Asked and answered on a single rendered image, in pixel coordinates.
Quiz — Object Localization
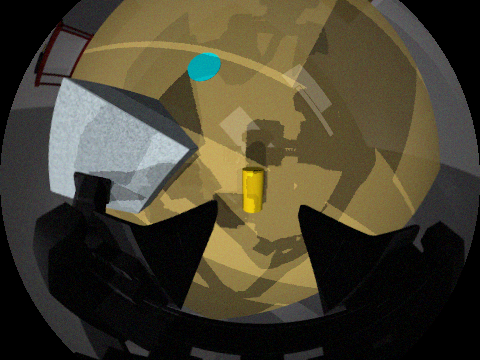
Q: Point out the cyan circle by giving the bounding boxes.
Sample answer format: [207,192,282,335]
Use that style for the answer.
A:
[187,52,221,81]

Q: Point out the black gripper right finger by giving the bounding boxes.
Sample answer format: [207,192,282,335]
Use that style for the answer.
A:
[297,204,420,315]

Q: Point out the yellow cylinder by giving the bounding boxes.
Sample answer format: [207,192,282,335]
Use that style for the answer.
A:
[243,167,264,213]

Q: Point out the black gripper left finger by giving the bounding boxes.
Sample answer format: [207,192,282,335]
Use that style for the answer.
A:
[91,200,217,311]

